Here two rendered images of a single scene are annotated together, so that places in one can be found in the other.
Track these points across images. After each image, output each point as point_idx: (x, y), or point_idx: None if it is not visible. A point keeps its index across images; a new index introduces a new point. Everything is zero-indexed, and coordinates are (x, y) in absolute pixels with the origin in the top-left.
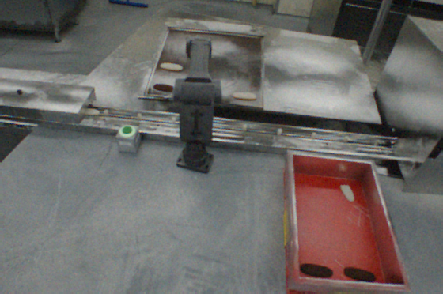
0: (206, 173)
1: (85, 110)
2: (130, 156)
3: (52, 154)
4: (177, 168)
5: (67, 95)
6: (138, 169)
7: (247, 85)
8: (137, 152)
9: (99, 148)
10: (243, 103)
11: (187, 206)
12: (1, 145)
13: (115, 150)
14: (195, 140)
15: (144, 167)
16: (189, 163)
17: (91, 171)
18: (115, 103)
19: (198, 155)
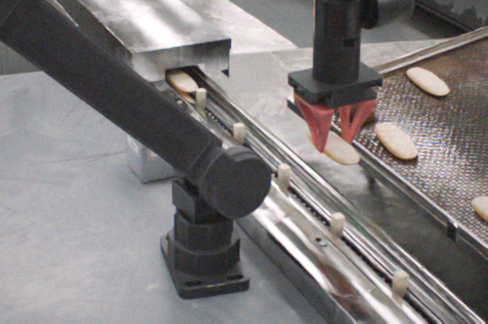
0: (181, 297)
1: (167, 67)
2: (128, 181)
3: (47, 106)
4: (153, 251)
5: (170, 28)
6: (99, 203)
7: None
8: (145, 185)
9: (110, 141)
10: (472, 231)
11: (50, 304)
12: None
13: (125, 159)
14: (192, 182)
15: (113, 207)
16: (169, 249)
17: (44, 156)
18: (260, 104)
19: (186, 232)
